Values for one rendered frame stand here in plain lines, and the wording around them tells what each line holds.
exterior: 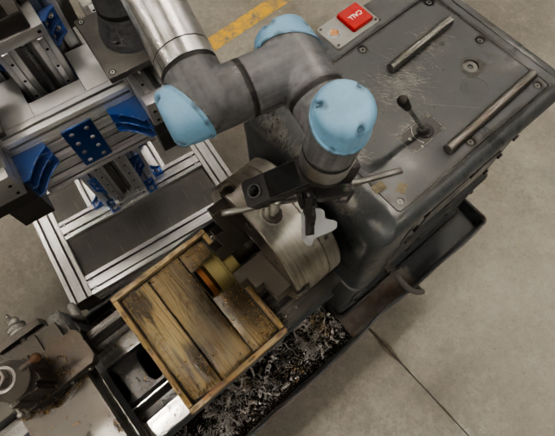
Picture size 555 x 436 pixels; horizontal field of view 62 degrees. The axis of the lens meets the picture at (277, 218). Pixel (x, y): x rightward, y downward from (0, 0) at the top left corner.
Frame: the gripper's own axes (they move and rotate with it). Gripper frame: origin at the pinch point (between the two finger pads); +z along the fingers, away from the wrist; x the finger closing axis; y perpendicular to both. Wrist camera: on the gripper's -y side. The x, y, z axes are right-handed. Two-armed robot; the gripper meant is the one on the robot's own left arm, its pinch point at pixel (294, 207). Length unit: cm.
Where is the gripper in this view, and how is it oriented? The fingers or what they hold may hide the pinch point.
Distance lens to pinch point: 84.3
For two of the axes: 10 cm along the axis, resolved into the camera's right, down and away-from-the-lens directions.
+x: -2.3, -9.4, 2.6
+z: -0.7, 2.8, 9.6
